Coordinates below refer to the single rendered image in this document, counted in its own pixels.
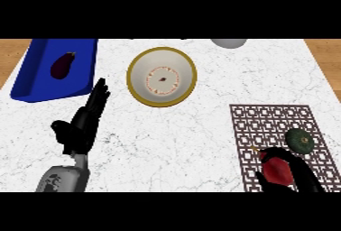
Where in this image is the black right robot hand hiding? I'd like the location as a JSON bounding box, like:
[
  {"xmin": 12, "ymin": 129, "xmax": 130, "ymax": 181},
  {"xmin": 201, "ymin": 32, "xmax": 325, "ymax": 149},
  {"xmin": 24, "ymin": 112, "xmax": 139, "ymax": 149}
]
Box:
[{"xmin": 254, "ymin": 146, "xmax": 327, "ymax": 193}]

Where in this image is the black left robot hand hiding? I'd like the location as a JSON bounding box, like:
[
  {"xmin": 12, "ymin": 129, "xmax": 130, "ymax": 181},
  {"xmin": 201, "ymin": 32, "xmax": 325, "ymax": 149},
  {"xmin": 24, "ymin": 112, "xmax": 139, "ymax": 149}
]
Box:
[{"xmin": 49, "ymin": 78, "xmax": 113, "ymax": 156}]

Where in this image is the red pear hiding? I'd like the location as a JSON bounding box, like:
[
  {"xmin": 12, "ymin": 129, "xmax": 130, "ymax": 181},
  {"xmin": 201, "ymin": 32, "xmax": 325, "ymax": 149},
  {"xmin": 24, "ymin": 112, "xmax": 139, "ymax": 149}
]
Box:
[{"xmin": 259, "ymin": 151, "xmax": 294, "ymax": 186}]

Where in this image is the brown lattice placemat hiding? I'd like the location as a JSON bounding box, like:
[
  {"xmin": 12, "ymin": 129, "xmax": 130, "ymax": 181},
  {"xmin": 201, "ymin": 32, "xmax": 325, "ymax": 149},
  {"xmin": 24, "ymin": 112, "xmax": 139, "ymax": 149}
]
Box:
[{"xmin": 228, "ymin": 104, "xmax": 341, "ymax": 193}]

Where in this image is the white bowl with gold rim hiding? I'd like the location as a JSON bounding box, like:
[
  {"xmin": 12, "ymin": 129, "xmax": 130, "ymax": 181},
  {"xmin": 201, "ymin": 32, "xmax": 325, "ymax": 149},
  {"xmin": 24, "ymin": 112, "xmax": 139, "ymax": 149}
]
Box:
[{"xmin": 127, "ymin": 46, "xmax": 198, "ymax": 107}]

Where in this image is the dark green round squash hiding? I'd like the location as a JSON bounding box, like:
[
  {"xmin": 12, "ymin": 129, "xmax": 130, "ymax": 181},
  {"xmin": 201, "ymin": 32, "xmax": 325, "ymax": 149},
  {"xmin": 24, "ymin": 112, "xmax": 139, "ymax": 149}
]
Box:
[{"xmin": 284, "ymin": 128, "xmax": 316, "ymax": 155}]

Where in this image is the dark purple eggplant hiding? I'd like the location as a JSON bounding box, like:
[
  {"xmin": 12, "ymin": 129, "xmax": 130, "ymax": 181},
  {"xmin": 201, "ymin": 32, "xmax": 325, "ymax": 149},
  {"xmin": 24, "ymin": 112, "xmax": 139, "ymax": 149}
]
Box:
[{"xmin": 49, "ymin": 51, "xmax": 77, "ymax": 80}]

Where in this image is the blue tray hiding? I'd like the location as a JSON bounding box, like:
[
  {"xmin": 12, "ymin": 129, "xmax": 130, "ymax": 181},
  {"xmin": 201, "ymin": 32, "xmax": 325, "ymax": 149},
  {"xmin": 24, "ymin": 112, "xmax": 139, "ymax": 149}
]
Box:
[{"xmin": 9, "ymin": 39, "xmax": 99, "ymax": 104}]

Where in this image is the grey round object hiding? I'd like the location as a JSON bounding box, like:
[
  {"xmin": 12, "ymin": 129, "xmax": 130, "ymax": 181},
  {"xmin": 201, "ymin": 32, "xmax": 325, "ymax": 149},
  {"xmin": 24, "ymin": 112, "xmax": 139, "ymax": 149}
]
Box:
[{"xmin": 210, "ymin": 39, "xmax": 249, "ymax": 49}]

